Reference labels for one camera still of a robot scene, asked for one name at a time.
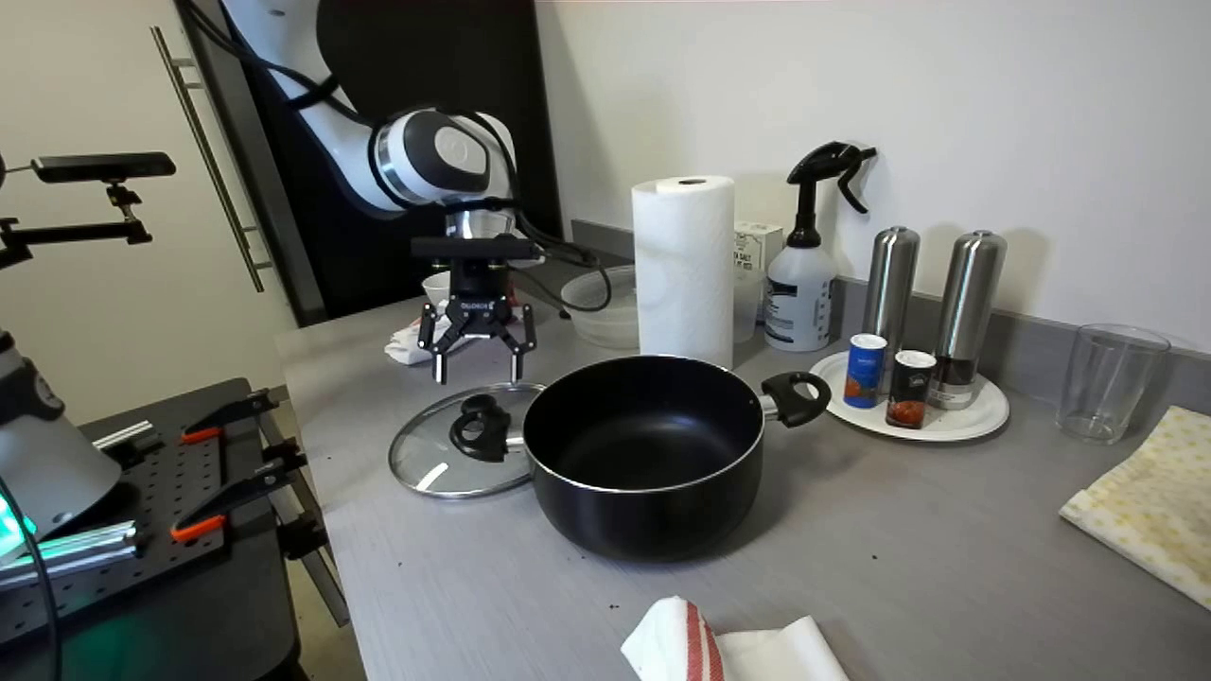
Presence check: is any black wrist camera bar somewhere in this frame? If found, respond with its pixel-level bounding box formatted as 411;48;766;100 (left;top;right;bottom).
408;234;550;268

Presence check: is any silver metal bar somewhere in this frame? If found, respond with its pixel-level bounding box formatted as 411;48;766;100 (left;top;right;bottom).
0;520;145;588

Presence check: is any stainless steel grinder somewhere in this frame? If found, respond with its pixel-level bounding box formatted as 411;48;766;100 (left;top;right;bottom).
859;222;922;351
935;229;1011;410

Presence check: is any black bar camera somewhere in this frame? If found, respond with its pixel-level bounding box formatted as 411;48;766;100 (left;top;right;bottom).
27;148;182;188

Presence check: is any white label tag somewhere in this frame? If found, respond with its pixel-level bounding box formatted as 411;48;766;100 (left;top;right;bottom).
86;415;158;453

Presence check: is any white cloth with red stripes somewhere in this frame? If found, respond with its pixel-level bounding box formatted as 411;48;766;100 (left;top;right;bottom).
618;593;852;681

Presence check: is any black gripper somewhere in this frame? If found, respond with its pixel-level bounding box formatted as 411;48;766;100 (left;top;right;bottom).
418;260;540;391

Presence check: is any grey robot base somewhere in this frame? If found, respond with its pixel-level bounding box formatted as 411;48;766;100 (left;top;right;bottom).
0;329;124;544

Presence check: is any dark red spice jar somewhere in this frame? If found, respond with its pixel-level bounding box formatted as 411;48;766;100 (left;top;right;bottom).
883;348;942;433

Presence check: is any white round plate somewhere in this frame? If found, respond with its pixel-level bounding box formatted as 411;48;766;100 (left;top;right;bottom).
804;348;1014;448

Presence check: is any long metal door handle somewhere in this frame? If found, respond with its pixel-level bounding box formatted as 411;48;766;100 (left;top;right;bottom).
148;24;276;294

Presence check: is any clear drinking glass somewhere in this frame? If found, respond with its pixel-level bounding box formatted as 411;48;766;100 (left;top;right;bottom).
1059;322;1177;448

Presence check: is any dark cabinet door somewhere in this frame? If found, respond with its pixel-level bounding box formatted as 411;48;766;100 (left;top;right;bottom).
175;0;569;329

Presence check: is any beige cloth mat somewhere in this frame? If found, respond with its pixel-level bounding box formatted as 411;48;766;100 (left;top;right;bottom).
1056;400;1211;613

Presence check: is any glass lid with black knob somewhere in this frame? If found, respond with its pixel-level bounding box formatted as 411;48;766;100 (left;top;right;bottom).
387;379;550;503

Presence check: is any spray bottle with black trigger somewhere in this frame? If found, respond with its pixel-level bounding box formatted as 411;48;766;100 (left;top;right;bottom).
756;140;883;355

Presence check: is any black cooking pot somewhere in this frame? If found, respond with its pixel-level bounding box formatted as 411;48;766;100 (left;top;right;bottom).
517;351;838;569

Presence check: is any white carton box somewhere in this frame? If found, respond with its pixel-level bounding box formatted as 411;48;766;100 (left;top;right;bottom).
731;220;789;345

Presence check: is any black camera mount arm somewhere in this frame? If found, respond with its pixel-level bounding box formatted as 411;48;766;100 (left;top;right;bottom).
0;182;154;271

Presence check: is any black cable at base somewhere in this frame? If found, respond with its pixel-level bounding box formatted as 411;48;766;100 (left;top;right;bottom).
0;477;63;681

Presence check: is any black clamp with orange handle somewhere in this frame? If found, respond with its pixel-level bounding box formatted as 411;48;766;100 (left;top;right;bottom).
168;434;312;548
179;387;290;451

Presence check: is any blue spice jar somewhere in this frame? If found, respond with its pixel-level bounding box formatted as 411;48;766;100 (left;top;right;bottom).
839;329;892;414

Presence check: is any black perforated mounting board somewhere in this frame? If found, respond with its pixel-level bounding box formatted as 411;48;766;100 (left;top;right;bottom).
0;375;308;681

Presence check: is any white paper towel roll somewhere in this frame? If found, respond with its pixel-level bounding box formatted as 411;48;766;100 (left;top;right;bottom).
627;171;739;372

